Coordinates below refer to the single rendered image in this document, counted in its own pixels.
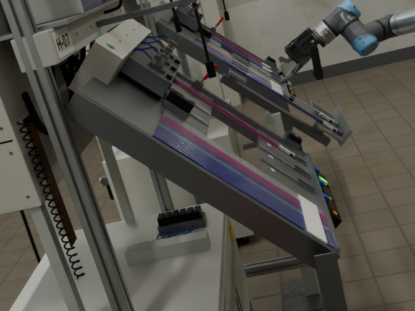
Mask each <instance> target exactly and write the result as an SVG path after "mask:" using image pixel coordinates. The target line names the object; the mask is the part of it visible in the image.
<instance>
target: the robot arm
mask: <svg viewBox="0 0 415 311"><path fill-rule="evenodd" d="M360 16H361V13H360V11H359V10H358V8H357V7H356V6H355V5H354V4H353V3H352V2H351V1H350V0H345V1H344V2H342V3H341V4H340V5H339V6H337V7H336V9H334V10H333V11H332V12H331V13H330V14H329V15H328V16H326V18H325V19H323V21H321V22H320V23H319V24H318V25H316V26H315V27H314V31H313V30H311V29H310V28H309V27H307V29H305V31H304V32H302V33H301V34H300V35H299V36H298V37H297V38H295V39H294V40H292V41H291V42H290V43H289V44H288V45H287V46H285V47H284V48H285V52H286V53H287V55H288V57H289V58H287V59H286V58H284V57H282V56H280V57H279V62H280V68H281V71H280V72H279V73H278V74H277V75H285V77H284V78H283V79H282V80H281V81H280V83H279V84H283V83H286V82H287V81H288V80H289V79H290V78H291V77H292V76H293V75H295V74H296V73H297V72H298V71H299V70H300V69H301V68H302V67H303V66H304V65H305V64H306V63H307V62H308V61H309V60H310V59H312V64H313V69H314V71H313V75H314V77H315V78H316V80H321V79H323V74H324V71H323V70H322V67H321V61H320V57H319V50H318V47H317V45H318V44H320V45H321V46H322V47H323V48H324V47H325V46H326V44H329V43H330V42H331V41H333V40H334V39H335V38H336V37H337V36H338V35H339V34H341V35H342V37H344V39H346V41H347V42H348V43H349V44H350V45H351V47H352V48H353V49H354V50H355V51H356V52H357V53H358V54H359V55H360V56H368V55H369V54H370V53H372V52H374V51H375V50H376V48H377V47H378V45H379V42H381V41H384V40H386V39H389V38H393V37H396V36H401V35H405V34H408V33H413V32H415V8H412V9H409V10H405V11H403V12H399V13H395V14H388V15H386V16H385V17H382V18H380V19H377V20H375V21H372V22H369V23H367V24H363V23H362V22H361V21H360V20H359V17H360ZM312 40H314V42H313V43H312V42H311V41H312Z"/></svg>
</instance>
